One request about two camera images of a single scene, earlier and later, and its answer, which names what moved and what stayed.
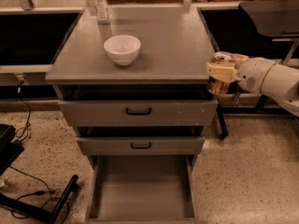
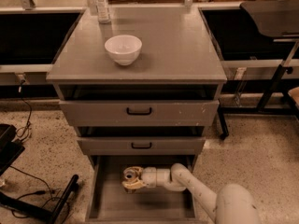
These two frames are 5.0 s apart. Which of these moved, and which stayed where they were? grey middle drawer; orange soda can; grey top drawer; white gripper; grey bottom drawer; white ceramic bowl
Moved: white gripper; orange soda can
Stayed: grey bottom drawer; grey middle drawer; grey top drawer; white ceramic bowl
